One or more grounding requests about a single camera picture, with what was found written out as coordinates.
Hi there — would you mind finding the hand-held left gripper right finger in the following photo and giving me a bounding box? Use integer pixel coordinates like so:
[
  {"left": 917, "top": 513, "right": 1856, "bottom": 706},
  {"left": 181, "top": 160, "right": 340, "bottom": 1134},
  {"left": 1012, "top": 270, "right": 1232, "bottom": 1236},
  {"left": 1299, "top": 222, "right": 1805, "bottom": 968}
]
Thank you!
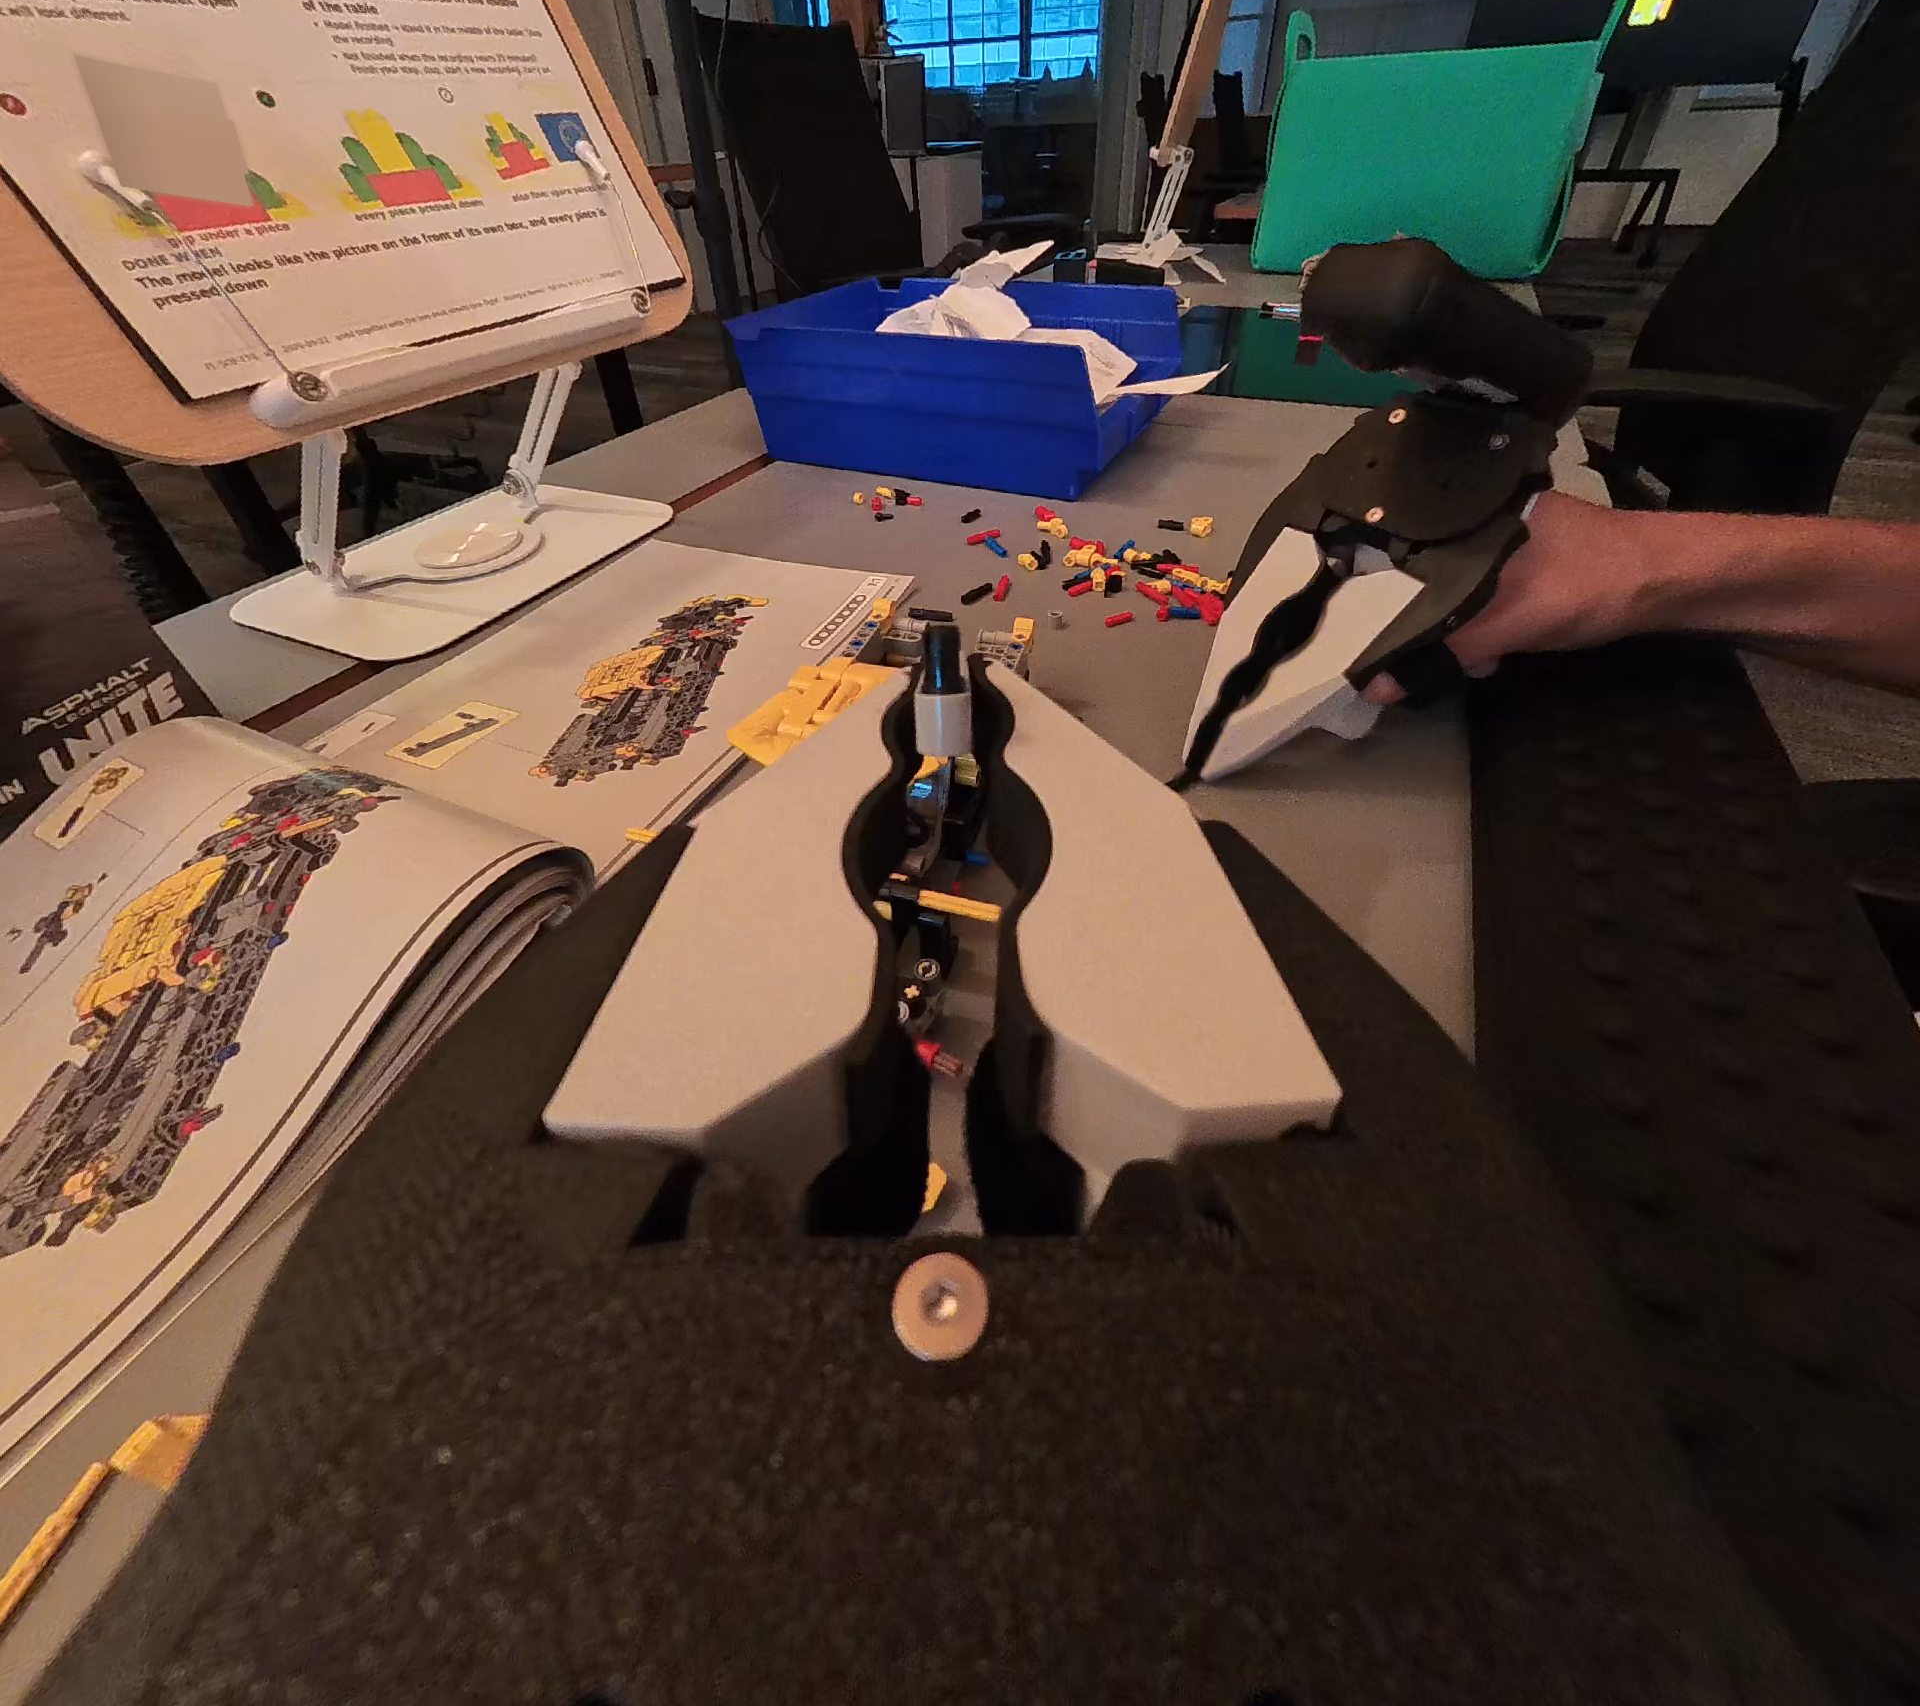
[{"left": 960, "top": 653, "right": 1343, "bottom": 1236}]

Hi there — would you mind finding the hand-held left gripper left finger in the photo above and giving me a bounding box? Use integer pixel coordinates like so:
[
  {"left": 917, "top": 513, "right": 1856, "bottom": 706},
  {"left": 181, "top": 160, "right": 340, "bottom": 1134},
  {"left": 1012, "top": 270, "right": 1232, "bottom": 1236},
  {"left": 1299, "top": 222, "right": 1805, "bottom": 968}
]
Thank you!
[{"left": 539, "top": 669, "right": 939, "bottom": 1236}]

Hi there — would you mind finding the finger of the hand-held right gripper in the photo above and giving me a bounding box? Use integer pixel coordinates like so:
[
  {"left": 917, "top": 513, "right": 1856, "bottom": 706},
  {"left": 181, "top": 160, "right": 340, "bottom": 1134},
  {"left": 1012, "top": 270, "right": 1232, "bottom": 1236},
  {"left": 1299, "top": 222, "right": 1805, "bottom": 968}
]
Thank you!
[
  {"left": 1177, "top": 529, "right": 1326, "bottom": 787},
  {"left": 1200, "top": 569, "right": 1428, "bottom": 787}
]

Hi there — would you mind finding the person's right forearm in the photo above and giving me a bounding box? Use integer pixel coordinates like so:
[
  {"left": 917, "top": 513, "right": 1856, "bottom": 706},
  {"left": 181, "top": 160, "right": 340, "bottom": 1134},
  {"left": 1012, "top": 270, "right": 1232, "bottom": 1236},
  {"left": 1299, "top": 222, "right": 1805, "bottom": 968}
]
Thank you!
[{"left": 1581, "top": 502, "right": 1920, "bottom": 688}]

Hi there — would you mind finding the grey desk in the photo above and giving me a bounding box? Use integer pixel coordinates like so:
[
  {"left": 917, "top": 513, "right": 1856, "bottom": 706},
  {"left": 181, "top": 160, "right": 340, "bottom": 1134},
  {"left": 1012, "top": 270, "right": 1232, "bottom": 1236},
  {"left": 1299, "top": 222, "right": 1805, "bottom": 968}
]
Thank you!
[{"left": 0, "top": 237, "right": 1487, "bottom": 1706}]

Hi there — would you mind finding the desk lamp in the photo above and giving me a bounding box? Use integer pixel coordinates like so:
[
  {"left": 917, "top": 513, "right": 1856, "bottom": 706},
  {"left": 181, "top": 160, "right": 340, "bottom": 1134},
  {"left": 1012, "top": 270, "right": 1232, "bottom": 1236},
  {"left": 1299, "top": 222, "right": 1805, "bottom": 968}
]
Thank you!
[{"left": 1116, "top": 0, "right": 1369, "bottom": 285}]

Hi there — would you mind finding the person's right hand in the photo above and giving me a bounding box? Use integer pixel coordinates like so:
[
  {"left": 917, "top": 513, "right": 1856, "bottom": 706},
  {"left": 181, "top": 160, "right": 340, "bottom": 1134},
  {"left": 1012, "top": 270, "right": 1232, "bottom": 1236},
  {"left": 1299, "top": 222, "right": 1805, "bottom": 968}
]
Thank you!
[{"left": 1355, "top": 491, "right": 1601, "bottom": 711}]

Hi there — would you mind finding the large scatter of coloured pins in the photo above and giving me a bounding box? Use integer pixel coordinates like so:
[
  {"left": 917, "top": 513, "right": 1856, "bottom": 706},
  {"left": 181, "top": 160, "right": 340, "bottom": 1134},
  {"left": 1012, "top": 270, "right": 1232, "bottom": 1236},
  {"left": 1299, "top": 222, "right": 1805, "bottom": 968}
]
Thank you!
[{"left": 960, "top": 507, "right": 1232, "bottom": 632}]

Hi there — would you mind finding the partly built toy car model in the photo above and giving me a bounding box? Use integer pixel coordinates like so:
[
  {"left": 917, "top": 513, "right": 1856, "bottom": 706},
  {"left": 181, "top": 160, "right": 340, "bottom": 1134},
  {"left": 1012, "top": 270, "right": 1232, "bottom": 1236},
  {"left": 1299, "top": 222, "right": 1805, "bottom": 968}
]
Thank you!
[{"left": 622, "top": 605, "right": 1039, "bottom": 1215}]

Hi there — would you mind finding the green plastic bin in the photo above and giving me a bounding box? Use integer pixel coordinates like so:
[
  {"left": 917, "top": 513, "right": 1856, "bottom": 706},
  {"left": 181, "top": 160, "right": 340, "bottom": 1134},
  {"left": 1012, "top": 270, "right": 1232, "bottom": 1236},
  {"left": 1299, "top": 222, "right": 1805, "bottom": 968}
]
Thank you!
[{"left": 1248, "top": 11, "right": 1637, "bottom": 280}]

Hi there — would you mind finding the open instruction booklet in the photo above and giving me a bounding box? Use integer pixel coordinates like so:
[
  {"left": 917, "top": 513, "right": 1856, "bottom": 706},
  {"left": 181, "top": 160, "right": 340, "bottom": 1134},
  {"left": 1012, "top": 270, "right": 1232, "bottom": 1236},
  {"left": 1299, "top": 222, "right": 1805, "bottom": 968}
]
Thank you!
[{"left": 0, "top": 541, "right": 917, "bottom": 1455}]

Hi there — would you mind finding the blue plastic bin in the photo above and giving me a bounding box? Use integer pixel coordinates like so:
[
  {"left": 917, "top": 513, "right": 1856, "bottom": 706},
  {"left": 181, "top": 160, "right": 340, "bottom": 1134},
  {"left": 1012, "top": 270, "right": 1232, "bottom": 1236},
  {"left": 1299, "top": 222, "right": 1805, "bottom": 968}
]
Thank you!
[{"left": 724, "top": 276, "right": 1188, "bottom": 504}]

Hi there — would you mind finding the crumpled white paper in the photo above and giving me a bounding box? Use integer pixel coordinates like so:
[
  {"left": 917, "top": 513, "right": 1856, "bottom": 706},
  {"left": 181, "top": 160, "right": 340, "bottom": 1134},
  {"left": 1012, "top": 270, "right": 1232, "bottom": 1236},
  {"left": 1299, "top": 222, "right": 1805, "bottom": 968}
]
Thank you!
[{"left": 874, "top": 243, "right": 1232, "bottom": 405}]

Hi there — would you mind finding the black office chair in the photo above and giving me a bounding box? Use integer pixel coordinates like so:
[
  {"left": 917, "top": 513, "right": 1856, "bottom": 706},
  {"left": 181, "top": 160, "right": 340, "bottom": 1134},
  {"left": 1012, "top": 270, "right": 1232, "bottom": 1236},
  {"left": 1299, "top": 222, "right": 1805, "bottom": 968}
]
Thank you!
[{"left": 1589, "top": 0, "right": 1920, "bottom": 516}]

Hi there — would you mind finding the black dimpled armrest pad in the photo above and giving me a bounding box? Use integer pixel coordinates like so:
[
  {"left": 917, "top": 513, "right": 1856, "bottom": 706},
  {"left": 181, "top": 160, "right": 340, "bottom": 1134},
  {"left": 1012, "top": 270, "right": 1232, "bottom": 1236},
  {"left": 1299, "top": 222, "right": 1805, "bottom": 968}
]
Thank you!
[{"left": 1465, "top": 641, "right": 1920, "bottom": 1706}]

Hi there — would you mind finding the instruction sheet on stand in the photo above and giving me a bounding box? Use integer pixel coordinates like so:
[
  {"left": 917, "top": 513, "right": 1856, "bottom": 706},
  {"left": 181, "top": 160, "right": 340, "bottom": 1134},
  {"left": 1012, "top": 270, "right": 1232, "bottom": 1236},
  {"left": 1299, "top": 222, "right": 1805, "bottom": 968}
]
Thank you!
[{"left": 0, "top": 0, "right": 696, "bottom": 663}]

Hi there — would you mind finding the dark board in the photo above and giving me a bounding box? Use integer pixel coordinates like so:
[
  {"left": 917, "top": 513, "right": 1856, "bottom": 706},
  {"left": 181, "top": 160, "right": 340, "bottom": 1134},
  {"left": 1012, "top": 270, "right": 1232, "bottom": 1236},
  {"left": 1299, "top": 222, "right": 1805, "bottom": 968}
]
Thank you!
[{"left": 690, "top": 11, "right": 923, "bottom": 299}]

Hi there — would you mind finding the toy car set box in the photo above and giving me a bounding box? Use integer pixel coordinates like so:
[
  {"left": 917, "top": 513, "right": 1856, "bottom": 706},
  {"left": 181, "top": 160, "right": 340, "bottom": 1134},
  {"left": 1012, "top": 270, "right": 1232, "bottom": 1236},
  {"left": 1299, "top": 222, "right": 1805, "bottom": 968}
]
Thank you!
[{"left": 0, "top": 469, "right": 227, "bottom": 824}]

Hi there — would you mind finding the pile of yellow body panels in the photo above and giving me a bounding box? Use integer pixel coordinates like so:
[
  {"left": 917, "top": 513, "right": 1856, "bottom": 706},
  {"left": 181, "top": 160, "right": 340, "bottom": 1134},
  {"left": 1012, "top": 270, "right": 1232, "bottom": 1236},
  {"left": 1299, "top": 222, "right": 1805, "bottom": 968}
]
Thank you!
[{"left": 0, "top": 1413, "right": 212, "bottom": 1626}]

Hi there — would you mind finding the printed instruction sheet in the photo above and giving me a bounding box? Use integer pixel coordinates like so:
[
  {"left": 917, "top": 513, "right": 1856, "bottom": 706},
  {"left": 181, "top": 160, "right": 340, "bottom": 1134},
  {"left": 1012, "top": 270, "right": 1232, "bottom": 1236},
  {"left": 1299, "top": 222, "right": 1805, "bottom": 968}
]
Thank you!
[{"left": 0, "top": 0, "right": 648, "bottom": 405}]

